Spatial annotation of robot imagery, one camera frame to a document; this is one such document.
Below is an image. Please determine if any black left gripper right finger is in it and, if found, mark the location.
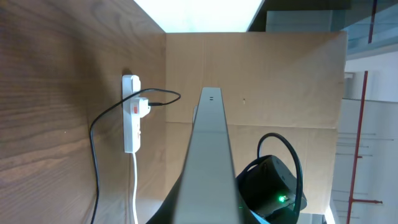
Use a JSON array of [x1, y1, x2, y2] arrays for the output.
[[238, 192, 264, 224]]

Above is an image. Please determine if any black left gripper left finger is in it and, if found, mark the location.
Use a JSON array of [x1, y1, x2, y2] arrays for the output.
[[147, 177, 185, 224]]

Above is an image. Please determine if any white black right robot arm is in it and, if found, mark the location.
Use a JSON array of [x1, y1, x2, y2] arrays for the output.
[[236, 155, 299, 223]]

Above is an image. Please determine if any white USB charger adapter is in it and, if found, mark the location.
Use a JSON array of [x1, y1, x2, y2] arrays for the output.
[[130, 97, 151, 118]]

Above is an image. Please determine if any white power strip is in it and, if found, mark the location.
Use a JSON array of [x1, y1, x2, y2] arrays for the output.
[[122, 75, 141, 154]]

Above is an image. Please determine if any brown cardboard panel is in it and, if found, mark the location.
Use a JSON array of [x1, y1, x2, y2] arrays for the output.
[[136, 31, 348, 224]]

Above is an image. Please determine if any red pipe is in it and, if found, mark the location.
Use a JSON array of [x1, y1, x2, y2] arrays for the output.
[[346, 70, 382, 224]]

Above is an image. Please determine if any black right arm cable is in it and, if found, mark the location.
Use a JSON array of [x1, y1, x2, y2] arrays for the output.
[[238, 133, 304, 218]]

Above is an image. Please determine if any black USB charging cable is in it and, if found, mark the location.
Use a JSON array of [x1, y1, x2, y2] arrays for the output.
[[89, 88, 182, 224]]

